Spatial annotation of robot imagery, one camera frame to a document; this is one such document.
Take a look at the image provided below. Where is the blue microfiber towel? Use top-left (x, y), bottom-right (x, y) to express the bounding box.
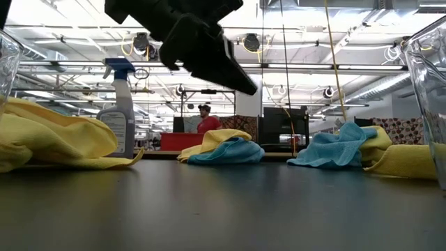
top-left (286, 121), bottom-right (378, 171)
top-left (187, 136), bottom-right (266, 166)

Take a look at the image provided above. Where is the black cabinet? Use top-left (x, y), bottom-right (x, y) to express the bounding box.
top-left (257, 106), bottom-right (310, 154)

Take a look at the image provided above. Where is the fluorescent ceiling light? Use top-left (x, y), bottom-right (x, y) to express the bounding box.
top-left (337, 63), bottom-right (404, 70)

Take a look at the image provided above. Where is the clear plastic basket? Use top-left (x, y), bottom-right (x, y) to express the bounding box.
top-left (0, 29), bottom-right (24, 118)
top-left (400, 15), bottom-right (446, 192)

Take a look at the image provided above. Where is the black aluminium table frame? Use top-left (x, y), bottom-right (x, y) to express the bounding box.
top-left (0, 0), bottom-right (12, 31)

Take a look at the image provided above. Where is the brown patterned fabric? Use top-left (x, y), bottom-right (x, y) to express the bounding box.
top-left (219, 114), bottom-right (259, 140)

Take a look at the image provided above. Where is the yellow extension cord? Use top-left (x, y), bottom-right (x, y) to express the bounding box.
top-left (323, 0), bottom-right (348, 122)

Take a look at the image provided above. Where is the polka dot fabric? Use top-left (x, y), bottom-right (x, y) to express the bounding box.
top-left (371, 116), bottom-right (424, 146)

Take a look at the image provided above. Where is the silver ventilation duct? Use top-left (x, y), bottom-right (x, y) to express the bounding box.
top-left (344, 75), bottom-right (412, 104)
top-left (13, 43), bottom-right (69, 73)

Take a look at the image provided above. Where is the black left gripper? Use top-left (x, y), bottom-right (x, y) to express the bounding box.
top-left (104, 0), bottom-right (259, 96)

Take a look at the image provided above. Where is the yellow microfiber towel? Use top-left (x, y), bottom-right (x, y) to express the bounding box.
top-left (358, 124), bottom-right (394, 167)
top-left (0, 96), bottom-right (145, 174)
top-left (363, 144), bottom-right (439, 181)
top-left (176, 128), bottom-right (254, 164)

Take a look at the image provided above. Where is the red storage bin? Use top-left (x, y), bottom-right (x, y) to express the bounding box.
top-left (160, 132), bottom-right (206, 152)

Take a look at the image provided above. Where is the spray bottle with blue trigger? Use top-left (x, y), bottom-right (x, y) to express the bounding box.
top-left (96, 57), bottom-right (137, 160)

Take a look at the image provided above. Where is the person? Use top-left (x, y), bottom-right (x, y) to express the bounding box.
top-left (197, 103), bottom-right (223, 135)

